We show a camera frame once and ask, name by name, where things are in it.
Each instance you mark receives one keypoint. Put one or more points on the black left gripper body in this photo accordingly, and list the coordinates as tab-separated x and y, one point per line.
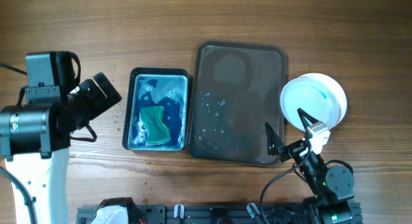
90	101

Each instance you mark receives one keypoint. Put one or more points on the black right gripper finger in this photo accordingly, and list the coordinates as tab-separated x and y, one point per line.
275	145
306	119

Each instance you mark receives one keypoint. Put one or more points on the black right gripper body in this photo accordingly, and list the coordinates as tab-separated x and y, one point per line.
293	150

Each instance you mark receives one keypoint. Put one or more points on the white plate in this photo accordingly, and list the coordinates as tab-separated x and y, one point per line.
336	89
313	97

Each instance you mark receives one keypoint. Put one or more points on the green yellow sponge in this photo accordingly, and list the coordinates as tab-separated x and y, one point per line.
157	132

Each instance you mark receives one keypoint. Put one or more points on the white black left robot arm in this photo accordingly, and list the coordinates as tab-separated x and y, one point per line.
35	142

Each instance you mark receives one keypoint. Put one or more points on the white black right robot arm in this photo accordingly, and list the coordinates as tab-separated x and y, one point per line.
330	182

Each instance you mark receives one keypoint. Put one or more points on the dark brown serving tray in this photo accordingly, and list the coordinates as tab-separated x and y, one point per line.
235	91

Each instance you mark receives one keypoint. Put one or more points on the black basin with blue water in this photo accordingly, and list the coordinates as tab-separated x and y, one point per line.
167	87

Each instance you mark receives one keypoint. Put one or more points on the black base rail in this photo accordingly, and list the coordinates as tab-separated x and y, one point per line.
278	213

